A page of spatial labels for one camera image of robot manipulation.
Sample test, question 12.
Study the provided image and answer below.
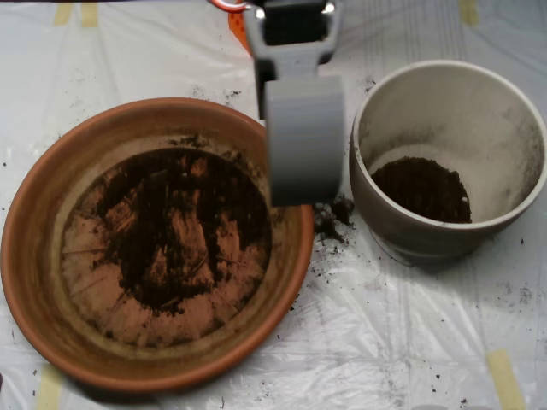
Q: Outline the red white gripper servo cable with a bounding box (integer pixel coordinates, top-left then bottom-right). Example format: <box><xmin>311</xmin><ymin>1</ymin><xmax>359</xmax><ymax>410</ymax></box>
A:
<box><xmin>208</xmin><ymin>0</ymin><xmax>251</xmax><ymax>14</ymax></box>

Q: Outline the spilled soil clump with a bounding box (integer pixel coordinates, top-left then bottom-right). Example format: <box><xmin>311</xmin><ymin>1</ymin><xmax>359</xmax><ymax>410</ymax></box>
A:
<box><xmin>314</xmin><ymin>196</ymin><xmax>356</xmax><ymax>244</ymax></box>

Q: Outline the terracotta saucer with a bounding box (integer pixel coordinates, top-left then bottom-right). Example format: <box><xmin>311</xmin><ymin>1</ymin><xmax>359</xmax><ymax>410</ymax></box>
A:
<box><xmin>0</xmin><ymin>97</ymin><xmax>315</xmax><ymax>394</ymax></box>

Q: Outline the white ceramic pot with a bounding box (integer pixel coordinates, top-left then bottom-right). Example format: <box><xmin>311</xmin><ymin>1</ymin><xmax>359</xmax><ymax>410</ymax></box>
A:
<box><xmin>348</xmin><ymin>59</ymin><xmax>547</xmax><ymax>269</ymax></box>

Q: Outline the clear plastic sheet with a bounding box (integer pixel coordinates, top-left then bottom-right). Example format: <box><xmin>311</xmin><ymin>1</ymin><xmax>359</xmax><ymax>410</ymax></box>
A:
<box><xmin>0</xmin><ymin>2</ymin><xmax>547</xmax><ymax>410</ymax></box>

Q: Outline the beige masking tape strip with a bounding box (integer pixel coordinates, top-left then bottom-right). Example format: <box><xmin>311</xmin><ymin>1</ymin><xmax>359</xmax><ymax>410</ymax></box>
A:
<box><xmin>36</xmin><ymin>365</ymin><xmax>65</xmax><ymax>410</ymax></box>
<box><xmin>485</xmin><ymin>349</ymin><xmax>526</xmax><ymax>410</ymax></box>
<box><xmin>80</xmin><ymin>3</ymin><xmax>100</xmax><ymax>29</ymax></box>
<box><xmin>459</xmin><ymin>0</ymin><xmax>479</xmax><ymax>26</ymax></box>
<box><xmin>53</xmin><ymin>3</ymin><xmax>74</xmax><ymax>27</ymax></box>

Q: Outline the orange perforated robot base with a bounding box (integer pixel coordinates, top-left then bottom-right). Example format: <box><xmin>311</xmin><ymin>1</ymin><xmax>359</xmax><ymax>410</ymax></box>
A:
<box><xmin>228</xmin><ymin>11</ymin><xmax>253</xmax><ymax>56</ymax></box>

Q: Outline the dark soil pile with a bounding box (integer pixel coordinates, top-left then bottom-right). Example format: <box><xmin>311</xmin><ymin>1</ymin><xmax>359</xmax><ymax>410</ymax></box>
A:
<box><xmin>91</xmin><ymin>149</ymin><xmax>273</xmax><ymax>319</ymax></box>

